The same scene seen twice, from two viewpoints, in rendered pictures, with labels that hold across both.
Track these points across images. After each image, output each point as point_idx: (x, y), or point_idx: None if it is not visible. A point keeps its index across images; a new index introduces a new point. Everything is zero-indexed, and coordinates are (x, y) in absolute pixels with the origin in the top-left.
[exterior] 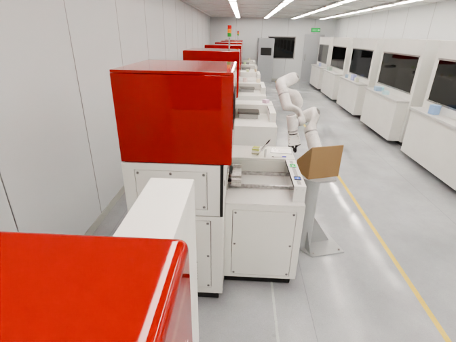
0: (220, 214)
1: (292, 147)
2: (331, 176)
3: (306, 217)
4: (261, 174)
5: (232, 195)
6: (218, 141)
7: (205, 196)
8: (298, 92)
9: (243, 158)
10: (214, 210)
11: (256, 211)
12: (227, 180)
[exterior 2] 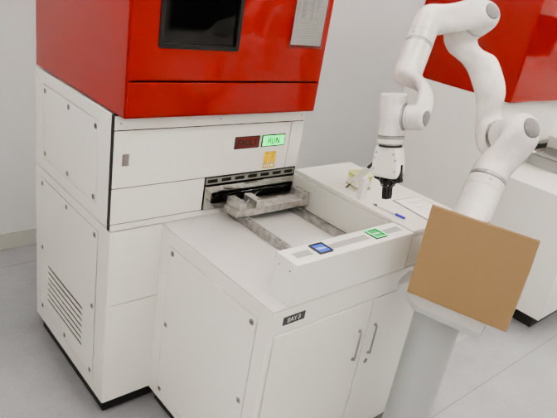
0: (107, 223)
1: (380, 182)
2: (481, 319)
3: (394, 399)
4: (329, 230)
5: (201, 223)
6: (113, 57)
7: (94, 173)
8: (493, 61)
9: (317, 182)
10: (102, 211)
11: (199, 271)
12: (205, 187)
